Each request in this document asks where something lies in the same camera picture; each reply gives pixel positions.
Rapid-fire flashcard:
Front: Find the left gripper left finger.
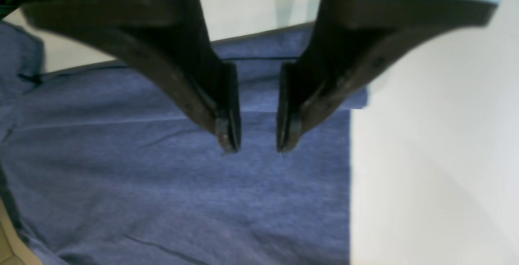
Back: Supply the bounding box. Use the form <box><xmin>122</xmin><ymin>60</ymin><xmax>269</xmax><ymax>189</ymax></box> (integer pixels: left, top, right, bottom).
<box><xmin>22</xmin><ymin>0</ymin><xmax>241</xmax><ymax>153</ymax></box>

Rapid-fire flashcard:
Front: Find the blue grey t-shirt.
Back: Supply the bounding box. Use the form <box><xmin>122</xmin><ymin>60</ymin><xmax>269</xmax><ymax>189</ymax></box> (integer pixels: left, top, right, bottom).
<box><xmin>1</xmin><ymin>23</ymin><xmax>368</xmax><ymax>265</ymax></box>

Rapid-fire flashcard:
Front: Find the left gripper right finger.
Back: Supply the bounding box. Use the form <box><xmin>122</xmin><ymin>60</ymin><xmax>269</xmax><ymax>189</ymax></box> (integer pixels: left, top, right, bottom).
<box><xmin>277</xmin><ymin>0</ymin><xmax>502</xmax><ymax>154</ymax></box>

